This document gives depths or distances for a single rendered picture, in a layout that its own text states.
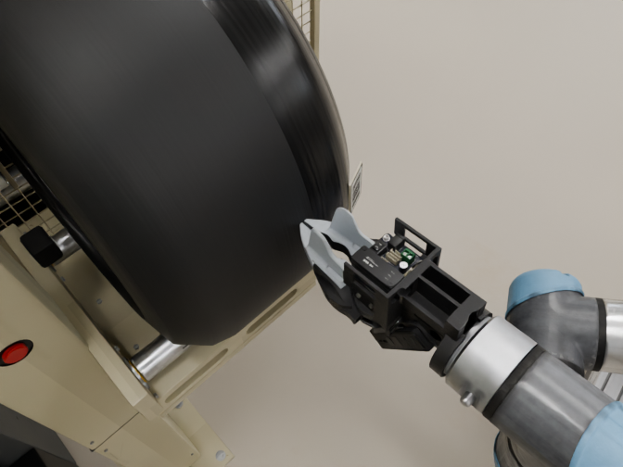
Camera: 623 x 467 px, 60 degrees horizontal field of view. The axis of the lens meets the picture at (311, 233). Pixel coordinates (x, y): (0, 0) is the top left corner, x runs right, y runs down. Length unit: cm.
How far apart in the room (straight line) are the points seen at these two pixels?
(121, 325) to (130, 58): 63
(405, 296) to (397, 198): 166
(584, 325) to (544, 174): 179
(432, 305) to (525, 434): 12
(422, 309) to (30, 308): 47
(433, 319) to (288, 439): 132
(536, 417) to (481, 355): 6
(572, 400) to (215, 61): 40
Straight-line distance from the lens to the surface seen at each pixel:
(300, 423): 175
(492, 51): 281
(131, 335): 102
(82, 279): 111
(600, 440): 46
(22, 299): 71
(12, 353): 78
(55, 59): 50
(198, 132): 49
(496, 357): 46
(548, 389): 46
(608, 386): 175
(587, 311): 60
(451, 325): 45
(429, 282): 46
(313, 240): 53
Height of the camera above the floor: 171
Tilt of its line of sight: 59 degrees down
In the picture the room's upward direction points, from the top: straight up
